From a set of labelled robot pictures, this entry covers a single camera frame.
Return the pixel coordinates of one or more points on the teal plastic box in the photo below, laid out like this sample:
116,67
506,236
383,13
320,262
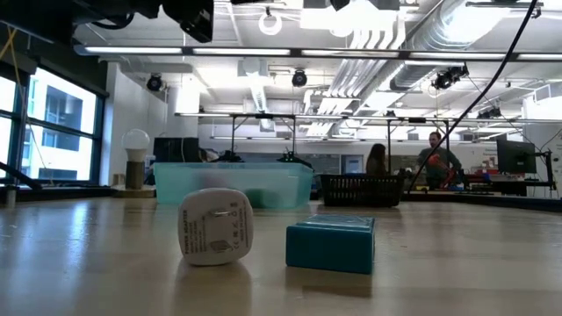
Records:
329,250

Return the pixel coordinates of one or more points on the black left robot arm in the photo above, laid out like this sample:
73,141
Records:
114,9

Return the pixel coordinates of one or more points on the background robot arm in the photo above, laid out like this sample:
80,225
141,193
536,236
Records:
292,159

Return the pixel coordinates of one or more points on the ceiling light strip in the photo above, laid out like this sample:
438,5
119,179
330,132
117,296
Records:
246,52
456,56
347,53
131,50
540,57

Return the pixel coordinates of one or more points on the black computer monitor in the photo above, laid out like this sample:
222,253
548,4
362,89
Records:
175,149
516,157

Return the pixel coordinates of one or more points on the person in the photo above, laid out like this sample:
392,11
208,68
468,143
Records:
443,149
376,162

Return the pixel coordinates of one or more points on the white bulb on brass base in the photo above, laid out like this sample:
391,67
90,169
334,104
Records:
135,175

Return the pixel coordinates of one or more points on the teal translucent plastic bin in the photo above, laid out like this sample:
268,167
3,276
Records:
175,188

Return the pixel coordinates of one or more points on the red desk lamp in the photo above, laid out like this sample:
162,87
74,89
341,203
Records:
435,160

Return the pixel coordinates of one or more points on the black slotted plastic basket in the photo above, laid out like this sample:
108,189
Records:
360,191

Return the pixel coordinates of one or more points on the pink white power adapter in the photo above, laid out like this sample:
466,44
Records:
215,228

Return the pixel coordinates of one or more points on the black ceiling dome camera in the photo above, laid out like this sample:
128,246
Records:
154,82
299,78

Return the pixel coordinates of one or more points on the silver ventilation duct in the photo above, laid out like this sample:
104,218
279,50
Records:
443,26

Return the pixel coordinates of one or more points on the black ceiling camera rig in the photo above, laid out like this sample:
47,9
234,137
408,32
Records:
445,79

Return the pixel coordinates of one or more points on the black station frame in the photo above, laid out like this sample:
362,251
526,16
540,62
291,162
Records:
388,131

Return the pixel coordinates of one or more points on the dark window frame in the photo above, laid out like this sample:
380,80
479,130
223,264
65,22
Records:
102,140

